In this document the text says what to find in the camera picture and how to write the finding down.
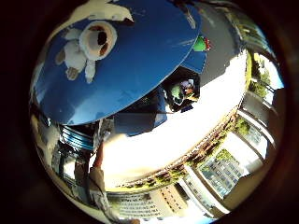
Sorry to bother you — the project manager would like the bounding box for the blue striped crate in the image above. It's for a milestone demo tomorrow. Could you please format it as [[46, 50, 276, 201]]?
[[58, 123, 95, 152]]

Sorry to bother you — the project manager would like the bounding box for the person's beige clothed body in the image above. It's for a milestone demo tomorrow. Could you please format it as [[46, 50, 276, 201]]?
[[87, 167, 110, 220]]

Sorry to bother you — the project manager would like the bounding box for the white dog plush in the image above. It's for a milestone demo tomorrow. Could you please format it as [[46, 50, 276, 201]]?
[[55, 20, 119, 84]]

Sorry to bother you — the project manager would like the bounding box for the dark blue table stand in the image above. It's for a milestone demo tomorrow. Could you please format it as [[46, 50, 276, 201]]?
[[112, 86, 169, 137]]

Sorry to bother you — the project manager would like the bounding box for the white fabric storage container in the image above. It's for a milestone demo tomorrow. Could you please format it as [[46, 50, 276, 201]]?
[[49, 0, 135, 41]]

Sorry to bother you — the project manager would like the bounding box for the green and red toy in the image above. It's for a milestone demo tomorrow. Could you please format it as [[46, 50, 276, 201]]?
[[192, 35, 213, 53]]

